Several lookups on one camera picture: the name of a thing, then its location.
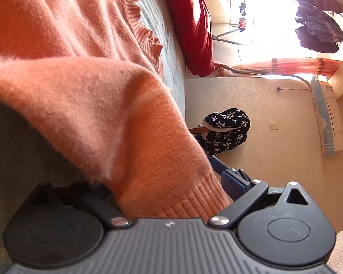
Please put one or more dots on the orange knit sweater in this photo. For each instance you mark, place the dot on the orange knit sweater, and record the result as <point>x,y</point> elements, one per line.
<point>88,91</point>

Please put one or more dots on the striped pink curtain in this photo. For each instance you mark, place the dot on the striped pink curtain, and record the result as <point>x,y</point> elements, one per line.
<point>288,64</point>

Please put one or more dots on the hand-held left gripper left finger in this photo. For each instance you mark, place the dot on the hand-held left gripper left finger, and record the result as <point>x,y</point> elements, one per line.
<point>103,209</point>

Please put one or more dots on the row of hanging socks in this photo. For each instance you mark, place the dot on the row of hanging socks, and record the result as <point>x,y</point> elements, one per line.
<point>242,17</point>

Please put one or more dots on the wooden chair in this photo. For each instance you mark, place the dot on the wooden chair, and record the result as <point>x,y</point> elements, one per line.
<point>198,131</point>

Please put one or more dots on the row of hanging dark clothes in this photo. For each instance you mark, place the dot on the row of hanging dark clothes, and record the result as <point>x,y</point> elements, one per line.
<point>317,22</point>

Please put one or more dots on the star-print dark garment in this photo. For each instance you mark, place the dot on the star-print dark garment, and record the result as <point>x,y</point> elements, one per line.
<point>225,131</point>

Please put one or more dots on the metal drying rack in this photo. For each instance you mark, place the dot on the metal drying rack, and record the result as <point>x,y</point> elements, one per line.
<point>231,38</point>

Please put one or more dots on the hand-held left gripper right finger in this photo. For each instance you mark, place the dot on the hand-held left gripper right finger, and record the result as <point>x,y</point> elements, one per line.
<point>233,185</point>

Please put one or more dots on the wall air conditioner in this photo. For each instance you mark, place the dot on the wall air conditioner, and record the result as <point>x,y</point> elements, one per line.
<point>327,114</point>

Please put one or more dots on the wall switch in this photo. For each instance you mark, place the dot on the wall switch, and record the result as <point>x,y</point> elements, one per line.
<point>273,125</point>

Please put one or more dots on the grey-blue checked bed cover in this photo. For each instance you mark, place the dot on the grey-blue checked bed cover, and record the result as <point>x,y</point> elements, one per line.
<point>173,71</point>

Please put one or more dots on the red quilt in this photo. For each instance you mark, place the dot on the red quilt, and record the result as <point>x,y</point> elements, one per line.
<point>194,20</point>

